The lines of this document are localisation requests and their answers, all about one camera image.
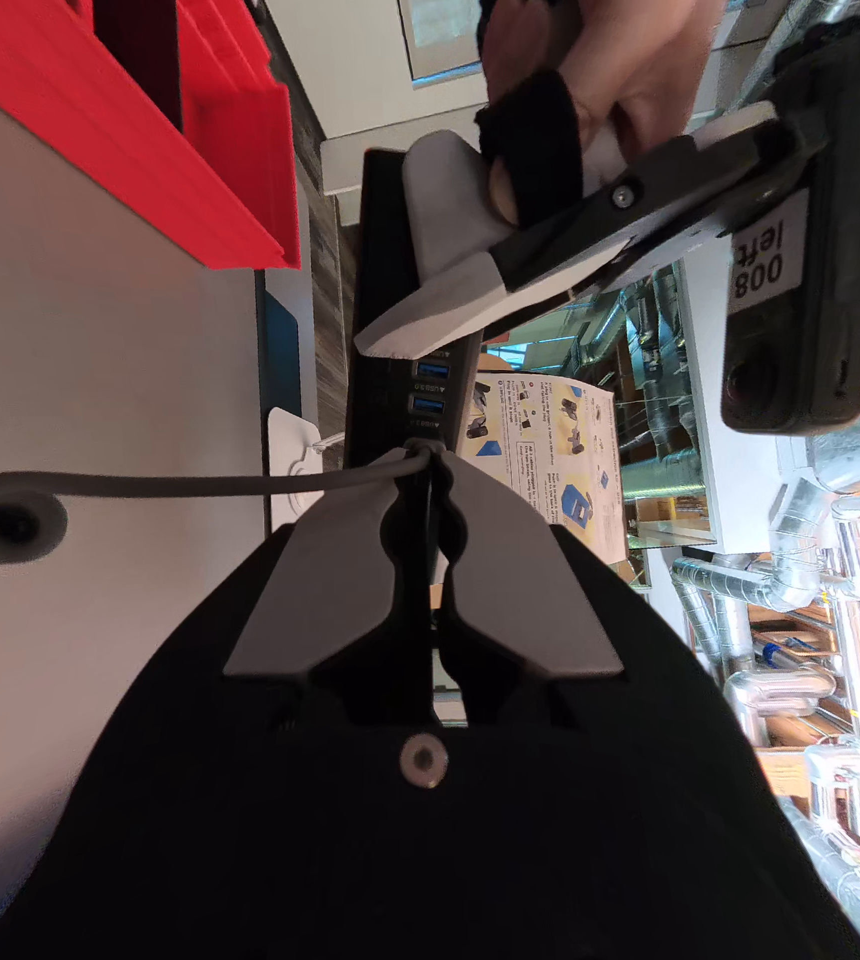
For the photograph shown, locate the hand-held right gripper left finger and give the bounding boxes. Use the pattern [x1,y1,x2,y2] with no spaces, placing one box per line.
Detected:
[223,448,410,678]

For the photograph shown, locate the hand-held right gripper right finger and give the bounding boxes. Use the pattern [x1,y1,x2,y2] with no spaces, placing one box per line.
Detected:
[436,453,626,681]

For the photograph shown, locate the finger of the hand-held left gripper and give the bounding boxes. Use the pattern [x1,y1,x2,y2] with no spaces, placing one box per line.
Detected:
[353,251,575,363]

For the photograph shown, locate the black usb hub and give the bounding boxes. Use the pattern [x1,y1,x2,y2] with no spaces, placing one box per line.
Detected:
[342,148,489,475]

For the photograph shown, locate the grey usb cable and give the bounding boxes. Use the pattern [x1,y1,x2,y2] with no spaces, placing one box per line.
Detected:
[0,446,446,565]

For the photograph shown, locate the red plastic bin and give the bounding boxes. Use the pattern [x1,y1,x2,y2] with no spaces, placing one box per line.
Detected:
[0,0,303,271]

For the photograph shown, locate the person's left hand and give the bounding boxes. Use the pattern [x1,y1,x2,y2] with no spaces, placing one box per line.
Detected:
[475,0,731,226]

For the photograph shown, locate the printed instruction poster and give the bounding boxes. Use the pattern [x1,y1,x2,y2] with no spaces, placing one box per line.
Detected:
[456,371,631,569]

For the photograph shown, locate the white stand base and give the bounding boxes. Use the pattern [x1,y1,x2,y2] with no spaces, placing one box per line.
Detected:
[267,407,347,530]

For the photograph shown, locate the dark blue panel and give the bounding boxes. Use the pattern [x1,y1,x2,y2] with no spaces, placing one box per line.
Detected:
[263,291,303,412]

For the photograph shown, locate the silver ventilation pipes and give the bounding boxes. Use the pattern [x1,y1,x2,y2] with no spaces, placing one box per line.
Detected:
[670,416,860,960]

